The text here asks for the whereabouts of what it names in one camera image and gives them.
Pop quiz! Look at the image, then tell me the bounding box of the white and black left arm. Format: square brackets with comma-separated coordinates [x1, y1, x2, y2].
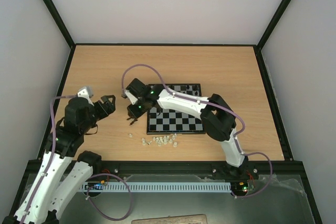
[3, 93, 116, 223]

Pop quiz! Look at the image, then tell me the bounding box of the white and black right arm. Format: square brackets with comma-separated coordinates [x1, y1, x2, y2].
[121, 78, 248, 178]

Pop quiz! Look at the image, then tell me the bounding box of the white chess pieces cluster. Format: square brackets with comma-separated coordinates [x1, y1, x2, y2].
[152, 134, 177, 146]

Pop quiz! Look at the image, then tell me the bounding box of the small circuit board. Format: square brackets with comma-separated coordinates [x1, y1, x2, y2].
[236, 180, 256, 192]

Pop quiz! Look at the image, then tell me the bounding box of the black and grey chessboard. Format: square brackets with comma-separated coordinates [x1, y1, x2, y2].
[146, 83, 205, 135]

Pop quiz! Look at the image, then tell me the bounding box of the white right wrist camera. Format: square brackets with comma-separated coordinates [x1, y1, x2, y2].
[122, 90, 138, 105]

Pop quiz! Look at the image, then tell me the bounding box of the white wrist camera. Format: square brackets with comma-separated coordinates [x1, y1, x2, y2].
[77, 86, 93, 105]
[122, 90, 138, 105]

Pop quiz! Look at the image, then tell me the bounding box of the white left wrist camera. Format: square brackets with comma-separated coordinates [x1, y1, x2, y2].
[77, 86, 93, 105]

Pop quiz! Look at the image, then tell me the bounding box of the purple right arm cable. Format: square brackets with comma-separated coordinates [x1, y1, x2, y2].
[121, 64, 274, 199]

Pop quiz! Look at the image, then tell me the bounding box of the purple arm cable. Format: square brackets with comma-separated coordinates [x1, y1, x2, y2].
[121, 64, 274, 199]
[18, 95, 132, 224]

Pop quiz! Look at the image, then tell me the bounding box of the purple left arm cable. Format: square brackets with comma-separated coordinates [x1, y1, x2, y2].
[18, 95, 132, 224]

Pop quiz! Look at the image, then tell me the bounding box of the light blue cable duct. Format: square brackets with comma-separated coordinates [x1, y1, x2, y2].
[79, 182, 232, 193]

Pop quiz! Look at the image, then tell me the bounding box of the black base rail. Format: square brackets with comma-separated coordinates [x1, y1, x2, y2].
[26, 160, 305, 180]

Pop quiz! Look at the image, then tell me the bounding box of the black enclosure frame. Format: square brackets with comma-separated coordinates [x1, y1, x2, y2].
[1, 0, 335, 223]

